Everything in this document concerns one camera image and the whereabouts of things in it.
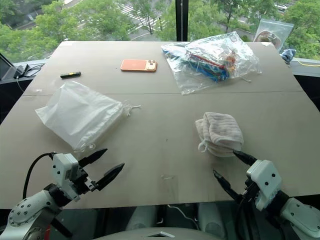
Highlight white drawstring bag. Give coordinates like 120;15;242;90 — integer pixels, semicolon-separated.
34;81;142;153

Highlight dark monitor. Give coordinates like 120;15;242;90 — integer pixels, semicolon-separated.
0;53;16;81

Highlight yellow cable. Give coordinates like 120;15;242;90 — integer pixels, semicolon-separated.
291;58;320;68

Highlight blue cloth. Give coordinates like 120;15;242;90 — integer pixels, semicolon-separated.
280;48;298;64

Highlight black window frame post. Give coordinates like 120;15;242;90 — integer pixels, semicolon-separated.
175;0;189;42

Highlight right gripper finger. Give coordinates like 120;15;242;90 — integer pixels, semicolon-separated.
232;149;259;167
212;169;243;202

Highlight black stick with yellow label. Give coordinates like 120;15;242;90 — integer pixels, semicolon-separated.
59;71;83;80

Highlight large clear plastic bag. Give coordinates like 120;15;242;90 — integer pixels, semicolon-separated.
160;31;263;96

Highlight folded beige striped towel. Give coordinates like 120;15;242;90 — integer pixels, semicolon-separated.
194;111;245;158

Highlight orange smartphone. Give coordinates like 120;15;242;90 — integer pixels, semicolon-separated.
120;58;158;74

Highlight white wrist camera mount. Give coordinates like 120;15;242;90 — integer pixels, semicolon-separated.
245;159;284;211
51;152;81;202

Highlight colourful boxes in plastic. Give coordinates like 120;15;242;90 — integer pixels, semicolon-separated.
185;47;238;83

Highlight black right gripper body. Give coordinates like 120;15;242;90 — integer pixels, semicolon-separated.
236;174;261;206

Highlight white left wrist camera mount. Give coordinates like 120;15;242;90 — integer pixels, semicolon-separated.
51;152;81;202

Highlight silver robot torso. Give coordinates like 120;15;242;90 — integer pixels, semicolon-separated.
94;225;242;240

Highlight clear zip bag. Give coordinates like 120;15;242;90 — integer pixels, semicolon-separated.
252;18;295;54

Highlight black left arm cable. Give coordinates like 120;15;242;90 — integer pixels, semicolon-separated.
22;151;56;200

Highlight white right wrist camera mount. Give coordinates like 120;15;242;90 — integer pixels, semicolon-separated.
245;159;284;211

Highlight thin white cable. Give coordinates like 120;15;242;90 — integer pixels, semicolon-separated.
15;76;27;93

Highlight small black device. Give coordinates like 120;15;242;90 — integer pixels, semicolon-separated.
15;63;31;78

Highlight grey rounded shape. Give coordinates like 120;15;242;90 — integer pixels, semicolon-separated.
196;201;235;234
124;205;165;231

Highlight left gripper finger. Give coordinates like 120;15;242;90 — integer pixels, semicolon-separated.
77;148;109;169
95;163;126;192

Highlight white hanging cord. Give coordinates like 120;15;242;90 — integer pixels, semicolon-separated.
166;203;201;229

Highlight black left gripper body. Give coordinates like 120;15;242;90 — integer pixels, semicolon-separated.
73;162;98;198

